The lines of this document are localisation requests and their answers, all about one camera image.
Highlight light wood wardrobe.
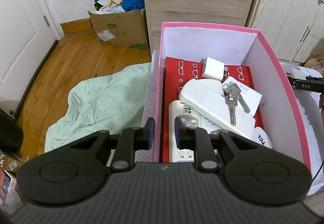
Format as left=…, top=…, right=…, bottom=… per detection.
left=246, top=0, right=323, bottom=63

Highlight silver keys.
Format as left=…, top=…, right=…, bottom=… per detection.
left=223, top=84, right=250, bottom=126

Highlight grey-button air conditioner remote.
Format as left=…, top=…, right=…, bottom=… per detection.
left=169, top=100, right=221, bottom=163

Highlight cardboard box on floor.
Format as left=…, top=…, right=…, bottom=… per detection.
left=88, top=9, right=149, bottom=49

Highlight white door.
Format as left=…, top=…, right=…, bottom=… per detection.
left=1, top=0, right=60, bottom=120

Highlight white square charger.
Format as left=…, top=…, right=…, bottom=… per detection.
left=201, top=57, right=225, bottom=81

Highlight cream air conditioner remote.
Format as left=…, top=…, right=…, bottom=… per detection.
left=179, top=79, right=255, bottom=139

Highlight white TCL remote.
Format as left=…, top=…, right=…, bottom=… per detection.
left=252, top=127, right=273, bottom=149

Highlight blue cloth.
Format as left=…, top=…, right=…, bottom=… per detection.
left=121, top=0, right=145, bottom=12

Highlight mint green sheet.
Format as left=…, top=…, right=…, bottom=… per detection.
left=45, top=63, right=151, bottom=152

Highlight pink cardboard box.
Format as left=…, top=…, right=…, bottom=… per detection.
left=152, top=22, right=311, bottom=167

